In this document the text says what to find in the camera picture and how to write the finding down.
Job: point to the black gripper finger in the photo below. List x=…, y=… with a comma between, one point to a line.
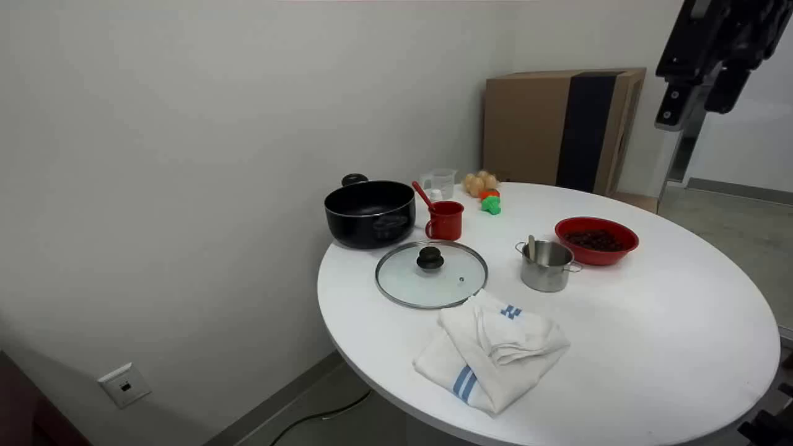
x=728, y=89
x=676, y=101

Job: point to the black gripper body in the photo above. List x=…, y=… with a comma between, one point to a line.
x=726, y=33

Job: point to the red orange bowl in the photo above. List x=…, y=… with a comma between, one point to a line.
x=619, y=248

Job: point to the dark coffee beans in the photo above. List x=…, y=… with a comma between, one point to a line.
x=596, y=240

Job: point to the small silver steel pot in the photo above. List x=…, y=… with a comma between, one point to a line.
x=546, y=275

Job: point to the glass lid with black knob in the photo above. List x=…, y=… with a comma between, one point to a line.
x=449, y=286

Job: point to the red plastic spoon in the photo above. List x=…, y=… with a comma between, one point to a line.
x=421, y=193

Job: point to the black cooking pot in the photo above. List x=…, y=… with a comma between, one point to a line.
x=368, y=219

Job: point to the upright brown cardboard sheet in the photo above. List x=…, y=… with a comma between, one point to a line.
x=524, y=125

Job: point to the orange toy tomato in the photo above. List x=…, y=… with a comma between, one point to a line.
x=489, y=193

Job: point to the red cup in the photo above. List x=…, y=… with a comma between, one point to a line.
x=447, y=224

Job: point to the white towel with blue stripes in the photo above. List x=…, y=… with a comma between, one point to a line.
x=496, y=354

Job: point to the black metal stand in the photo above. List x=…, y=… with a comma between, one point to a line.
x=771, y=430

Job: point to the grey metal door frame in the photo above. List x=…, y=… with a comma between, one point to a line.
x=685, y=156

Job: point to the white wall socket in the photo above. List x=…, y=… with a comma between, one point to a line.
x=125, y=384

